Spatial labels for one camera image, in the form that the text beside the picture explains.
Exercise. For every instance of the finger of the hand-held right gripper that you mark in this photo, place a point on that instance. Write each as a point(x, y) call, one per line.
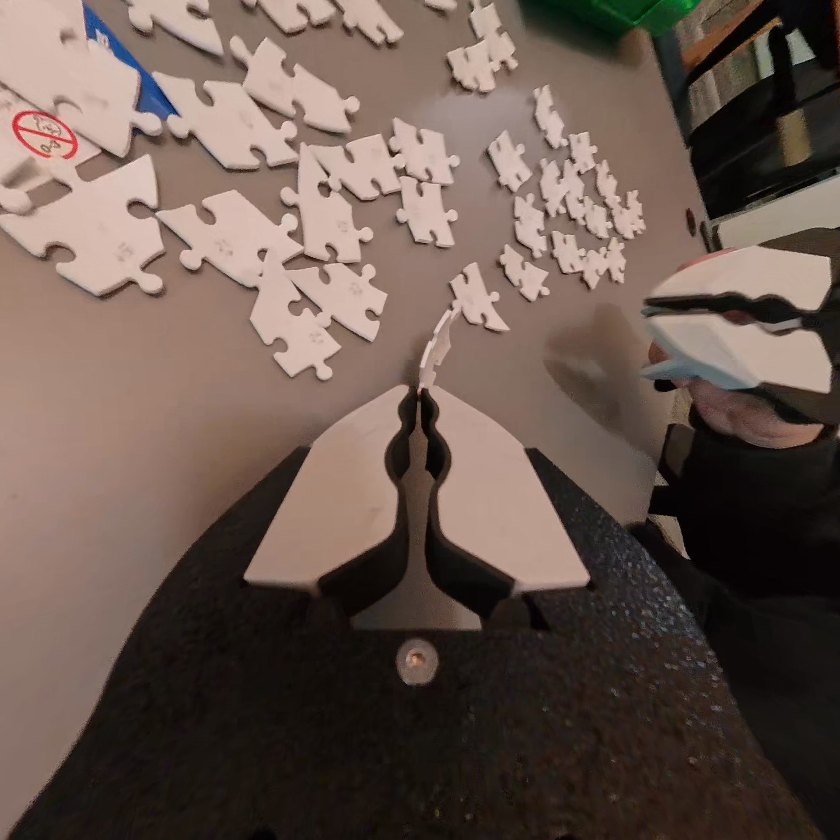
point(741, 275)
point(741, 354)

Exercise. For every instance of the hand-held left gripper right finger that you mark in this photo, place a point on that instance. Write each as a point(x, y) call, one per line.
point(505, 518)

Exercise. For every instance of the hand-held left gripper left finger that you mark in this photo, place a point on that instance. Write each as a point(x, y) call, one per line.
point(328, 512)

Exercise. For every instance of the cream smiling puzzle piece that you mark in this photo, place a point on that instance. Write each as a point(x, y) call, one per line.
point(436, 348)

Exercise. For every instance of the scatter of white puzzle pieces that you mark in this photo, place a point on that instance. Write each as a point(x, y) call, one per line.
point(223, 124)

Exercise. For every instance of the person's right forearm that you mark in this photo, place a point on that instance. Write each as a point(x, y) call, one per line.
point(754, 512)

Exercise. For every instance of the person's right hand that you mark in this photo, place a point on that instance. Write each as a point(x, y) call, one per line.
point(741, 413)

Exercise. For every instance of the green plastic bin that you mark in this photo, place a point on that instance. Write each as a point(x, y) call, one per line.
point(590, 10)

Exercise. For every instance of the person's black hoodie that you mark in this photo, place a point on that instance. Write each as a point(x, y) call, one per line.
point(787, 689)

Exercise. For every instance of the white folded leaflet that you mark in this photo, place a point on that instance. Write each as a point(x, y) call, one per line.
point(39, 138)

